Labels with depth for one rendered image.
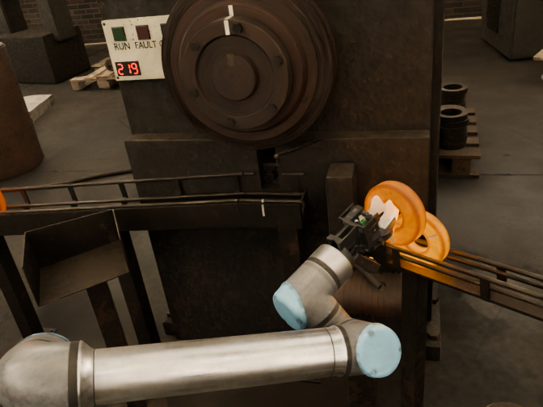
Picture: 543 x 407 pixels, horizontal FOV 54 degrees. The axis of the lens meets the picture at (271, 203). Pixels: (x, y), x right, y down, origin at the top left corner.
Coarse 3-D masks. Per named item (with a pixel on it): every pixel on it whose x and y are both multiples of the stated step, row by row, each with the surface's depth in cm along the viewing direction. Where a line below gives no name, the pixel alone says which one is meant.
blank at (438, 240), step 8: (400, 216) 132; (432, 216) 128; (432, 224) 127; (440, 224) 128; (424, 232) 129; (432, 232) 127; (440, 232) 127; (432, 240) 128; (440, 240) 127; (448, 240) 128; (408, 248) 135; (416, 248) 135; (424, 248) 134; (432, 248) 129; (440, 248) 128; (448, 248) 129; (408, 256) 136; (432, 256) 130; (440, 256) 129; (416, 264) 135; (432, 264) 131
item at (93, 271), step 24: (96, 216) 163; (24, 240) 153; (48, 240) 160; (72, 240) 163; (96, 240) 166; (120, 240) 147; (24, 264) 143; (48, 264) 164; (72, 264) 162; (96, 264) 159; (120, 264) 156; (48, 288) 153; (72, 288) 150; (96, 288) 158; (96, 312) 162; (120, 336) 169
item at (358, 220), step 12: (348, 216) 114; (360, 216) 114; (372, 216) 112; (348, 228) 112; (360, 228) 110; (372, 228) 112; (336, 240) 109; (348, 240) 110; (360, 240) 114; (372, 240) 113; (348, 252) 110
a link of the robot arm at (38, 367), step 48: (240, 336) 89; (288, 336) 90; (336, 336) 92; (384, 336) 91; (0, 384) 80; (48, 384) 76; (96, 384) 79; (144, 384) 81; (192, 384) 83; (240, 384) 86
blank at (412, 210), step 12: (372, 192) 123; (384, 192) 120; (396, 192) 117; (408, 192) 117; (396, 204) 119; (408, 204) 116; (420, 204) 117; (408, 216) 117; (420, 216) 116; (396, 228) 122; (408, 228) 119; (420, 228) 117; (396, 240) 123; (408, 240) 120
